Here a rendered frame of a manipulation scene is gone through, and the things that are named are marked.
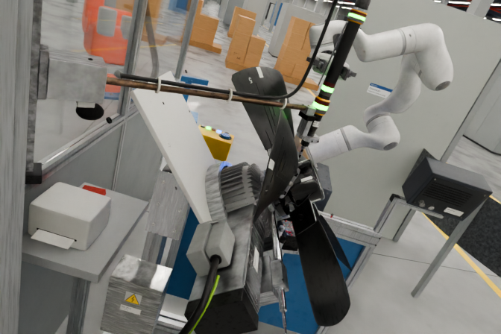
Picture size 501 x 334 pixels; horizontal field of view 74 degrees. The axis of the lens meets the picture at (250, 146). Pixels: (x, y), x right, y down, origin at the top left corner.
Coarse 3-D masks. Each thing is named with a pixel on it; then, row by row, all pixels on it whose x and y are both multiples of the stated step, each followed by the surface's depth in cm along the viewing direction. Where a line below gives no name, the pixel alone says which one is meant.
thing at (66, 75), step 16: (48, 48) 59; (48, 64) 55; (64, 64) 56; (80, 64) 57; (96, 64) 59; (48, 80) 56; (64, 80) 57; (80, 80) 58; (96, 80) 59; (48, 96) 57; (64, 96) 58; (80, 96) 59; (96, 96) 61
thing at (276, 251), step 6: (276, 228) 85; (276, 234) 83; (276, 240) 82; (276, 246) 80; (276, 252) 79; (276, 258) 78; (282, 258) 78; (282, 288) 72; (282, 294) 71; (282, 300) 70; (282, 306) 69; (282, 312) 68
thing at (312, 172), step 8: (304, 168) 89; (312, 168) 89; (304, 176) 88; (312, 176) 88; (296, 184) 88; (304, 184) 88; (312, 184) 87; (320, 184) 97; (288, 192) 90; (296, 192) 88; (304, 192) 88; (312, 192) 88; (320, 192) 88; (280, 200) 89; (288, 200) 91; (296, 200) 89; (304, 200) 89; (312, 200) 90; (320, 200) 90; (280, 208) 89; (288, 208) 95
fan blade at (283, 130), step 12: (276, 132) 63; (288, 132) 69; (276, 144) 63; (288, 144) 70; (276, 156) 64; (288, 156) 72; (276, 168) 66; (288, 168) 74; (264, 180) 61; (276, 180) 69; (288, 180) 79; (264, 192) 63; (276, 192) 74; (264, 204) 67
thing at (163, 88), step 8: (112, 80) 63; (120, 80) 64; (128, 80) 65; (144, 88) 67; (152, 88) 68; (160, 88) 69; (168, 88) 70; (176, 88) 71; (184, 88) 72; (200, 96) 74; (208, 96) 75; (216, 96) 76; (224, 96) 77; (232, 96) 78; (240, 96) 80; (264, 104) 84; (272, 104) 85; (280, 104) 87; (288, 104) 88; (296, 104) 90
